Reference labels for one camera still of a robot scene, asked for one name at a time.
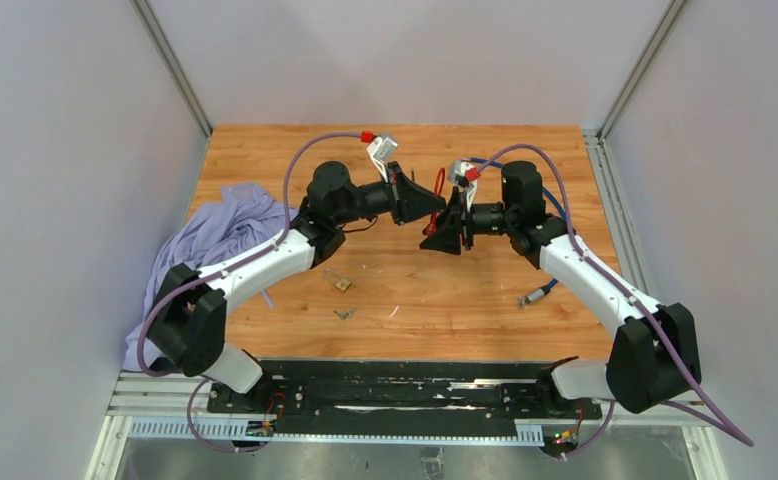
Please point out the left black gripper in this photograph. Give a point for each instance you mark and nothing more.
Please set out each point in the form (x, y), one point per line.
(408, 201)

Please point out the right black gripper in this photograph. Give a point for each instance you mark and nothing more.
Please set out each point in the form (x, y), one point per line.
(457, 220)

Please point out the red cable lock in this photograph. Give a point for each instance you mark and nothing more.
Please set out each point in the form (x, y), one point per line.
(439, 182)

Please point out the brass padlock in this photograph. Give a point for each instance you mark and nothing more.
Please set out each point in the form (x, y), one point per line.
(338, 280)

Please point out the brass padlock keys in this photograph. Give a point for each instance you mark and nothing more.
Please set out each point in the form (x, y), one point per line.
(345, 314)

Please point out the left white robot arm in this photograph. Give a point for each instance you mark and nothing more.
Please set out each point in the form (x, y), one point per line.
(188, 320)

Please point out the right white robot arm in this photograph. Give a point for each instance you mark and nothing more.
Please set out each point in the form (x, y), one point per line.
(654, 356)

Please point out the lavender cloth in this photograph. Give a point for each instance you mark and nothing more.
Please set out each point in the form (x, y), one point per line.
(246, 216)

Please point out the blue cable lock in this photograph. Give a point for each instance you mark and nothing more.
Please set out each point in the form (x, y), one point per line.
(541, 291)

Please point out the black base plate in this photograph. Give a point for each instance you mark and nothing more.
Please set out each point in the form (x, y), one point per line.
(402, 398)

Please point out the aluminium frame rails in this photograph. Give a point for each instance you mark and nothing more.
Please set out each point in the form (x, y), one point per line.
(145, 435)

